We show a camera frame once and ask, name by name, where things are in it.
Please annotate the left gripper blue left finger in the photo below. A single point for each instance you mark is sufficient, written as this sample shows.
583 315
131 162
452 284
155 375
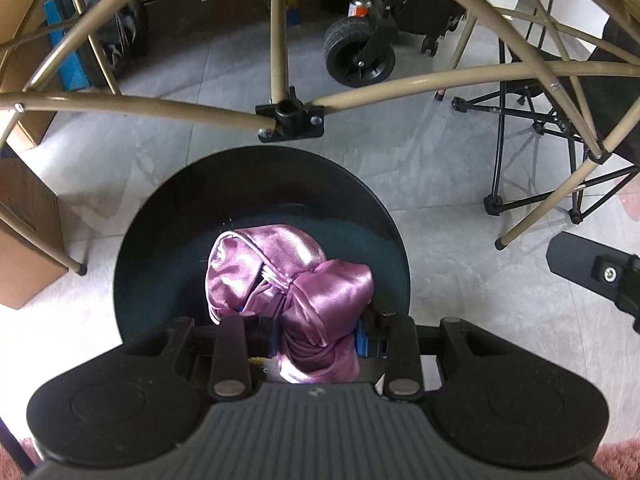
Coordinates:
262 335

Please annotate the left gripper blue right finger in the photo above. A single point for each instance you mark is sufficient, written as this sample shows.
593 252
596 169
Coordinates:
371 335

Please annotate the purple satin bow bonnet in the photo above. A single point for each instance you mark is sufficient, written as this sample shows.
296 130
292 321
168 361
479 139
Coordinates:
292 299

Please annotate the black round trash bin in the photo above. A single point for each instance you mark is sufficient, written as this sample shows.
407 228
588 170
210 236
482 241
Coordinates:
161 265

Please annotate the black folding chair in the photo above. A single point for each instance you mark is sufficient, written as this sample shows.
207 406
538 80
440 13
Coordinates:
608 98

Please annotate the pink rug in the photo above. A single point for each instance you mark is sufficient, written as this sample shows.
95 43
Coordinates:
619 461

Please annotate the black wagon wheel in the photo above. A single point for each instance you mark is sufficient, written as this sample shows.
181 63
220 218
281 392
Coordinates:
344 43

